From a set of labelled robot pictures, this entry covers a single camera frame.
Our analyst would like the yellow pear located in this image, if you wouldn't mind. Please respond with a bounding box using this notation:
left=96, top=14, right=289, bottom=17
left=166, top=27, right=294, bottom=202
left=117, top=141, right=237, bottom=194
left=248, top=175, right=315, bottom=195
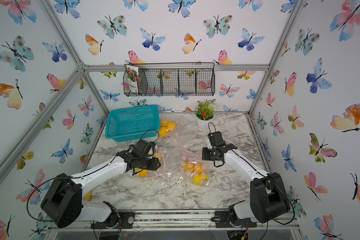
left=182, top=160, right=195, bottom=171

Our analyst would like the yellow-green pear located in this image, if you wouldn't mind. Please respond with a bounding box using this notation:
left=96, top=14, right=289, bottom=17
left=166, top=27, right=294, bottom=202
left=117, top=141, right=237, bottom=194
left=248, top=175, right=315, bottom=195
left=192, top=172, right=209, bottom=186

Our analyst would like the clear zip-top bag with pears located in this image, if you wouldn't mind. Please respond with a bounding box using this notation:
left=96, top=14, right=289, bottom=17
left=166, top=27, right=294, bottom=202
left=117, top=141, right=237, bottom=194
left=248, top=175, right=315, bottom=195
left=160, top=140, right=212, bottom=187

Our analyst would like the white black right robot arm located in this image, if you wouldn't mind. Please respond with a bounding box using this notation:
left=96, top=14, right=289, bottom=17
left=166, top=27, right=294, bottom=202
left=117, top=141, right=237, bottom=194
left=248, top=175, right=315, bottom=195
left=202, top=131, right=292, bottom=226

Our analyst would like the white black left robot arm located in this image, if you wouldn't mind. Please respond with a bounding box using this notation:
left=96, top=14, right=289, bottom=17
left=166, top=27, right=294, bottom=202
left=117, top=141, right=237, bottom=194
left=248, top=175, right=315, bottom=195
left=41, top=140, right=161, bottom=229

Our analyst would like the clear bag of lemons front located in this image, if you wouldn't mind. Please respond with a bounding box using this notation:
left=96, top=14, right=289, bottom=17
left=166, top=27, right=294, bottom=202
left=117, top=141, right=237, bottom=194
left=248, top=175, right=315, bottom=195
left=133, top=151, right=163, bottom=177

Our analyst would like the teal plastic basket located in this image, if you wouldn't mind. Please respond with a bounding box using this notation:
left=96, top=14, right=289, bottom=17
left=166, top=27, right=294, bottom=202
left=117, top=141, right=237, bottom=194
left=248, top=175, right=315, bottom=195
left=105, top=105, right=161, bottom=143

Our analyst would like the white pot artificial plant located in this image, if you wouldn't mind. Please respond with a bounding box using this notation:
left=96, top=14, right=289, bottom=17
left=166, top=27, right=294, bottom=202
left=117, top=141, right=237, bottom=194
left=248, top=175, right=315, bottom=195
left=195, top=99, right=217, bottom=129

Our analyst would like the seed packet in basket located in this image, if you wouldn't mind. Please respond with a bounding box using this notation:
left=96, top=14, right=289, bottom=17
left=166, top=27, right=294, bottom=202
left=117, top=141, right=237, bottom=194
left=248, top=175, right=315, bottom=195
left=126, top=66, right=141, bottom=93

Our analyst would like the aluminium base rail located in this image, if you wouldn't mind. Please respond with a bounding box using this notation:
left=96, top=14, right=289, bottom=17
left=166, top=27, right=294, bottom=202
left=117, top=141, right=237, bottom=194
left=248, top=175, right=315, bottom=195
left=48, top=209, right=300, bottom=233

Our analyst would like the black wire wall basket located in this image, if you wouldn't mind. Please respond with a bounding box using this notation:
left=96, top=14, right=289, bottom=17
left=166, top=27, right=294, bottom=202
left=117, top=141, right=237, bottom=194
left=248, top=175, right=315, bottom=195
left=122, top=62, right=216, bottom=100

